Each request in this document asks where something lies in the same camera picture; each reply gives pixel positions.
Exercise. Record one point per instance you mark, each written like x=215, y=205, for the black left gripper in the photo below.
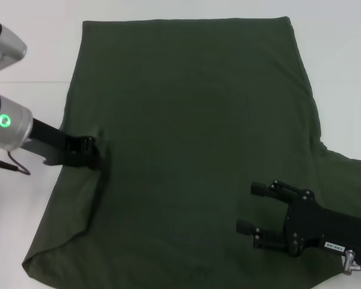
x=48, y=141

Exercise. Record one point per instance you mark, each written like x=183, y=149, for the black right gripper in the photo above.
x=319, y=225

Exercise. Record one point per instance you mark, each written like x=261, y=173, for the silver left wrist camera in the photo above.
x=6, y=48

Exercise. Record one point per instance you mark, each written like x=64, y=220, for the dark green t-shirt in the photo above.
x=183, y=135

